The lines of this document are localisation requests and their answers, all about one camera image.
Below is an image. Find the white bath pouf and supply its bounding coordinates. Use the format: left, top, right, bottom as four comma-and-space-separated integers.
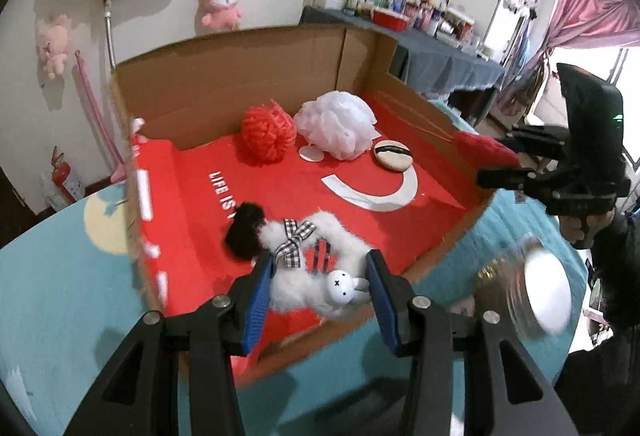
293, 90, 378, 161

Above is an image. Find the red tray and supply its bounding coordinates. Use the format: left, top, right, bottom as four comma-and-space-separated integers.
371, 8, 411, 31

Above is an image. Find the white wardrobe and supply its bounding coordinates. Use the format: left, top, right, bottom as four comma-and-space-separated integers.
445, 0, 531, 66

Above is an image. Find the red plush pouch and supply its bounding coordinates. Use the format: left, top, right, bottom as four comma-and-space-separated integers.
454, 132, 521, 169

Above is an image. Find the white fluffy rabbit keychain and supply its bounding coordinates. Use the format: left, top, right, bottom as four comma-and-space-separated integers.
260, 211, 373, 321

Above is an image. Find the black scrunchie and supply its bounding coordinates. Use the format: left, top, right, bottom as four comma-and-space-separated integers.
223, 202, 266, 261

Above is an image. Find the pink rabbit plush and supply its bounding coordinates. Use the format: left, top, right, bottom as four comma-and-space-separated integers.
36, 14, 71, 80

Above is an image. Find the glass jar with metal lid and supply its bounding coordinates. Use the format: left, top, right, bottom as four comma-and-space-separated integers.
470, 236, 573, 342

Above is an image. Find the cardboard box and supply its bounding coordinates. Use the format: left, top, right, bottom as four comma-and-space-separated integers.
110, 23, 501, 389

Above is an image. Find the pink plastic pole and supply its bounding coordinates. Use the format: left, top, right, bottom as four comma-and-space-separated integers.
74, 50, 126, 181

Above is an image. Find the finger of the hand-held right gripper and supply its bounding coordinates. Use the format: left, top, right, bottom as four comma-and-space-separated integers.
477, 168, 568, 191
505, 126, 571, 157

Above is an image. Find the beige powder puff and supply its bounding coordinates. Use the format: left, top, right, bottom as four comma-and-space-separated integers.
373, 140, 414, 171

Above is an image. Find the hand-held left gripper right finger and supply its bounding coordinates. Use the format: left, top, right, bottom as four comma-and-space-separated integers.
365, 248, 573, 436

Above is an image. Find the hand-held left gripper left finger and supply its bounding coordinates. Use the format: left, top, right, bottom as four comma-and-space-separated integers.
65, 253, 276, 436

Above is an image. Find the table with grey cloth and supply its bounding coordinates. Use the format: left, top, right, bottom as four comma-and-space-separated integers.
300, 6, 506, 127

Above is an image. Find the orange foam net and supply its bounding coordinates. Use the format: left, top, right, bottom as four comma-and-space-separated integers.
242, 98, 292, 165

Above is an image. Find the pink curtain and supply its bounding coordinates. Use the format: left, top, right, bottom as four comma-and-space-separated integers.
500, 0, 640, 117

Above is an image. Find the person's right hand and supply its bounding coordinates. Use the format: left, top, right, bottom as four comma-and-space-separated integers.
559, 213, 608, 251

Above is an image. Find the pink cat plush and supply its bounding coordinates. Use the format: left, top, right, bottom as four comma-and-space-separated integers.
200, 0, 244, 32

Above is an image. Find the group of cosmetic bottles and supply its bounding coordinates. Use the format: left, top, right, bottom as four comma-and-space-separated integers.
345, 0, 486, 56

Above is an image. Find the metal pole orange tip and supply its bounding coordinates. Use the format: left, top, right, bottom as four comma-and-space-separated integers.
102, 0, 118, 71

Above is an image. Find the red fire extinguisher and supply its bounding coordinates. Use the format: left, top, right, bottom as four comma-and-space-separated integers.
50, 146, 83, 211

